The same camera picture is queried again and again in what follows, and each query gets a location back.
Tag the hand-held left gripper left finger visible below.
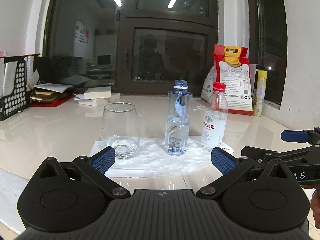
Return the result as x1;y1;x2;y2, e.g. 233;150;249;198
32;147;131;201

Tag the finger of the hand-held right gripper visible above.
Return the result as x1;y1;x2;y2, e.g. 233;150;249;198
280;127;320;147
241;146;320;167

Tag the stack of notebooks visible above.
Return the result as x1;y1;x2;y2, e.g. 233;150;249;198
29;82;76;108

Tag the clear glass cup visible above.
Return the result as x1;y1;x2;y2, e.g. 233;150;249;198
101;102;141;160

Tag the clear blue-tinted bottle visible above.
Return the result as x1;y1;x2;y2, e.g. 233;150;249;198
165;79;193;156

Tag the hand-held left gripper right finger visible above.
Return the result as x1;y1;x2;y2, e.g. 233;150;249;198
196;147;295;201

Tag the yellow spray can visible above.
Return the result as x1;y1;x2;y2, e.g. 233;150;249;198
253;70;268;117

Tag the clear bottle with red ring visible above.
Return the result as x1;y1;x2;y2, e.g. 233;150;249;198
201;82;229;152

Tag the white paper towel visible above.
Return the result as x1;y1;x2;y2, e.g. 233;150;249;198
89;136;235;178

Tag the dark narrow window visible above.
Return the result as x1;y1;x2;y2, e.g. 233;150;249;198
246;0;288;106

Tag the dark framed window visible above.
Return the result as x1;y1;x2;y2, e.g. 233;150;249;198
44;0;220;96

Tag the person's right hand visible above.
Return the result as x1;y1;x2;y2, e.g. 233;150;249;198
310;192;320;230

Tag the black perforated file organizer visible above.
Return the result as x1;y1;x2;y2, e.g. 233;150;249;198
0;54;33;122

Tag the red and white rice bag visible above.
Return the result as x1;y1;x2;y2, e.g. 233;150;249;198
200;44;254;115

